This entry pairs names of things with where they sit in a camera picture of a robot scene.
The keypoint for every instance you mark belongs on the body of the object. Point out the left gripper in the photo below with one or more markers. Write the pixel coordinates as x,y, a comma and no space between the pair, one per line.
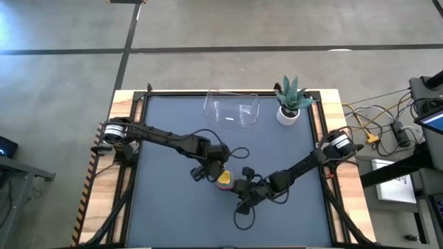
216,162

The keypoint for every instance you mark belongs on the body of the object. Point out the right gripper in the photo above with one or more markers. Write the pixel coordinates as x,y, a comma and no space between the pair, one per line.
256,190

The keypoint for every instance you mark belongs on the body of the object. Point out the yellow measuring cup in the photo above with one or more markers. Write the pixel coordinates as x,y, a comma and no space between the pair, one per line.
225,177

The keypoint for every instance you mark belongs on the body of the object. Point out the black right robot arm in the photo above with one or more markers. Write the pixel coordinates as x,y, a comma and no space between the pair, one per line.
301,166

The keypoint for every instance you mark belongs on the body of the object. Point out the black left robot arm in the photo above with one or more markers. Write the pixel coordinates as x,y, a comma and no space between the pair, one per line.
166,138

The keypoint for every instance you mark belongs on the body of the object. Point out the clear plastic basket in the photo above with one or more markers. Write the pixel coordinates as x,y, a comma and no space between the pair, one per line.
242,114

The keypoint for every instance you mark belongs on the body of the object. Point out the white plant pot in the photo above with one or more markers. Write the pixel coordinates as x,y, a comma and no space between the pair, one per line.
285,120

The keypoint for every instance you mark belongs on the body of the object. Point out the green succulent plant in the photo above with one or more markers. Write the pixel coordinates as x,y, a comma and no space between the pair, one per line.
292,95

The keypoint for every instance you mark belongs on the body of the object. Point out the yellow black striped strip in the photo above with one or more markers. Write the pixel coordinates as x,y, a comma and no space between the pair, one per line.
83,207

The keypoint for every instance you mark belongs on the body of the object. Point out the black support beam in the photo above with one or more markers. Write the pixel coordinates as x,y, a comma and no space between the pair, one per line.
391,171

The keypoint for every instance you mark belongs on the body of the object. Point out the white paper sheet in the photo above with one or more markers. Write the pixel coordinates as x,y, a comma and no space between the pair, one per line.
394,190

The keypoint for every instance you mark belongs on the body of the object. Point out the black power strip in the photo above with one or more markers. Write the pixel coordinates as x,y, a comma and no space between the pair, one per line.
399,133

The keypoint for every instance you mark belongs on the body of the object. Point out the grey metal stand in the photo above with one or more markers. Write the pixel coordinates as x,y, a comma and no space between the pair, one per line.
20,169

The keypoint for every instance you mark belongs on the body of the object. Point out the lit tablet screen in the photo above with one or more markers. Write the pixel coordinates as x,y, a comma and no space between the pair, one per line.
432,121

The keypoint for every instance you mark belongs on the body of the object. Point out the grey equipment cart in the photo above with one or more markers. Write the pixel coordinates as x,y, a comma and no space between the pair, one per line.
420,90

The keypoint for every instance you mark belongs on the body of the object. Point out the black device with light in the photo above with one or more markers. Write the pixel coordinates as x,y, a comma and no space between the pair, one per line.
7,147

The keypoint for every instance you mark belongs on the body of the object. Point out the black table frame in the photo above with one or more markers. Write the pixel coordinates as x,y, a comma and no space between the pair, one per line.
180,93

